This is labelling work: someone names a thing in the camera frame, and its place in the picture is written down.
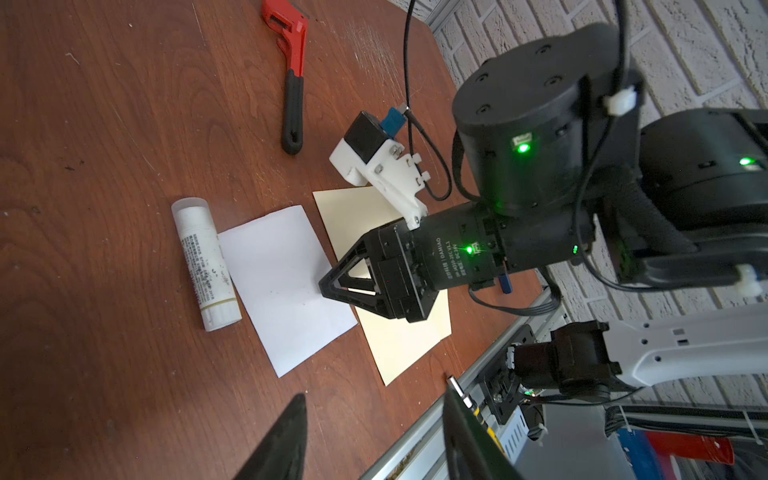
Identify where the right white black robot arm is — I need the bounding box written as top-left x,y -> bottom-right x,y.
319,23 -> 767,322

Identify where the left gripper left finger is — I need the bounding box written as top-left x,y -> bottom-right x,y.
234,393 -> 308,480

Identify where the white glue stick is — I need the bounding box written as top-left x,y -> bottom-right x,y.
171,197 -> 242,332

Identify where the white letter with blue border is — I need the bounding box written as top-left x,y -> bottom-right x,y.
219,205 -> 357,377

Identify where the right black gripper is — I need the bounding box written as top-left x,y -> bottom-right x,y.
319,203 -> 510,322

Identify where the cream yellow envelope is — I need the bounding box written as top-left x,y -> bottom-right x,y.
313,187 -> 451,385

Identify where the red black pipe wrench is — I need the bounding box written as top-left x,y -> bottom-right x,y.
261,0 -> 309,155

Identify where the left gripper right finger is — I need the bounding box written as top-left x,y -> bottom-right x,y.
442,386 -> 523,480

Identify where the black yellow screwdriver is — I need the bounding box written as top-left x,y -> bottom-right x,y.
446,376 -> 503,450

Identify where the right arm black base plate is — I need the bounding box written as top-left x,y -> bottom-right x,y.
477,325 -> 536,425

